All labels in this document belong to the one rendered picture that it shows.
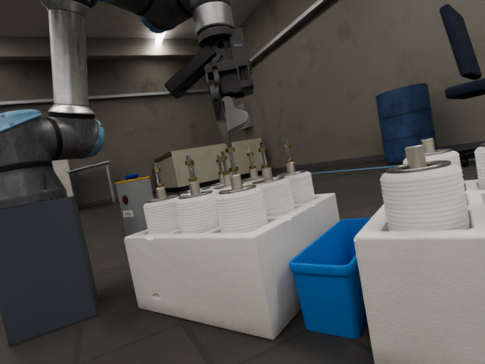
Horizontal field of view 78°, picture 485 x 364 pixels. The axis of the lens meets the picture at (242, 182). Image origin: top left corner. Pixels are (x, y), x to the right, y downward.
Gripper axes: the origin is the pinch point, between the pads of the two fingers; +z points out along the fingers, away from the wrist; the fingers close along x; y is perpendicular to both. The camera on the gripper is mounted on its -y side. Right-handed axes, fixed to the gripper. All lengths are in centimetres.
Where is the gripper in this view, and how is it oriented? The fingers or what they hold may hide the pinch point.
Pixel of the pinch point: (225, 141)
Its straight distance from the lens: 59.6
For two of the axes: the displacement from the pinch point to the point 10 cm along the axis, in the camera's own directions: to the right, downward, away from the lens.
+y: 9.8, -1.8, -0.7
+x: 0.6, -0.7, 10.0
